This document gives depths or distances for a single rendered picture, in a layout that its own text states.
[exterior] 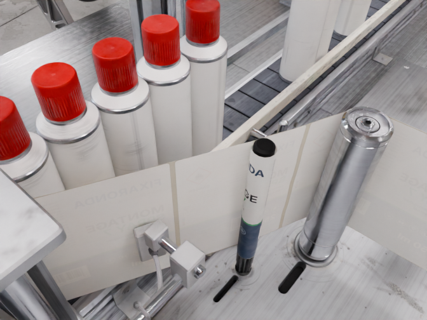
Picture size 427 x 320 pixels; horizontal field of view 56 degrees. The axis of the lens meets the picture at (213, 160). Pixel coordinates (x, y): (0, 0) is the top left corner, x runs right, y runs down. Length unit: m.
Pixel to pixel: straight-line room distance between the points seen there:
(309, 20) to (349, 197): 0.30
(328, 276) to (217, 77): 0.23
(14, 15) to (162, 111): 2.48
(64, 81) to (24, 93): 0.44
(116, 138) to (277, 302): 0.22
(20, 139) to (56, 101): 0.04
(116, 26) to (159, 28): 0.53
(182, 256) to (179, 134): 0.17
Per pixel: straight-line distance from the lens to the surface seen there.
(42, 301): 0.23
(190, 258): 0.29
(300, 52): 0.62
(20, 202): 0.17
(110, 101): 0.35
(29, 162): 0.32
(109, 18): 0.92
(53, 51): 0.84
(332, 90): 0.72
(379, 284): 0.46
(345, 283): 0.45
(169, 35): 0.36
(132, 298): 0.48
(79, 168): 0.36
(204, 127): 0.46
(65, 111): 0.33
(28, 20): 2.76
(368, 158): 0.32
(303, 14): 0.59
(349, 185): 0.34
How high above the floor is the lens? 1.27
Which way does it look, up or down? 48 degrees down
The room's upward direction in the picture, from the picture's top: 2 degrees clockwise
